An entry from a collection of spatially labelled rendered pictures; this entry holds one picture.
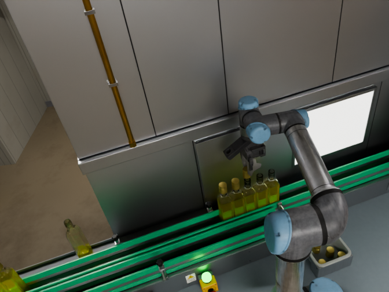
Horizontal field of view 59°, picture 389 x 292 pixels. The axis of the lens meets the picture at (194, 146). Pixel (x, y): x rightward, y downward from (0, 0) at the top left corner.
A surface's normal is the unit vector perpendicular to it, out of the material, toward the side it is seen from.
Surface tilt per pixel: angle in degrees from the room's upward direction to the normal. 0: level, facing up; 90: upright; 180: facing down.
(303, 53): 90
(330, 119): 90
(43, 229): 0
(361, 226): 0
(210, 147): 90
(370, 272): 0
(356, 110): 90
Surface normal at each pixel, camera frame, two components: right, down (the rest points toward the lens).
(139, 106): 0.31, 0.57
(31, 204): -0.14, -0.76
